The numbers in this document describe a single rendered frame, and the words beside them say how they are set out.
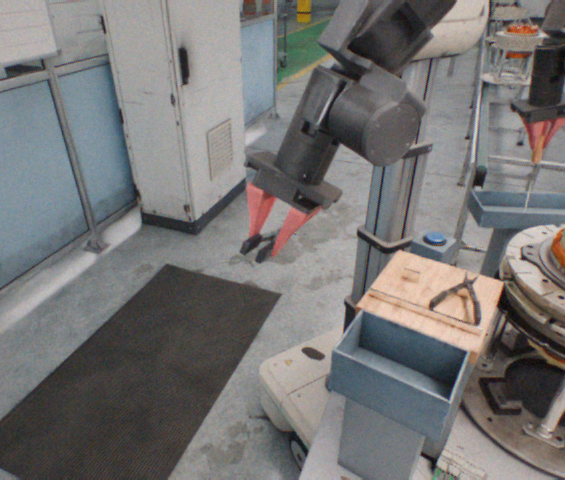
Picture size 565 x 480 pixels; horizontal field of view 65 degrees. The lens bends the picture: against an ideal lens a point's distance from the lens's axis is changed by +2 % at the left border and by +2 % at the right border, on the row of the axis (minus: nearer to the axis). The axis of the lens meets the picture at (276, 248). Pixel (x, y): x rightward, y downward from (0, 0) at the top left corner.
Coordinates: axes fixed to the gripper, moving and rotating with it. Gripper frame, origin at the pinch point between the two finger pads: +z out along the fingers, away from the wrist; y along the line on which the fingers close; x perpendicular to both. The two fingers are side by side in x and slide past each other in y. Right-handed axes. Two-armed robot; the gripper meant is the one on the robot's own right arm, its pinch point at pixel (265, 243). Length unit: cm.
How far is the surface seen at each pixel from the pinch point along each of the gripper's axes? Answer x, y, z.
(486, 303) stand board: 28.9, 31.1, 2.0
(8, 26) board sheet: 115, -174, 21
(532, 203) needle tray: 76, 38, -12
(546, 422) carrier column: 34, 52, 17
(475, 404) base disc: 39, 43, 24
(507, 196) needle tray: 74, 32, -11
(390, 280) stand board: 29.5, 16.3, 6.8
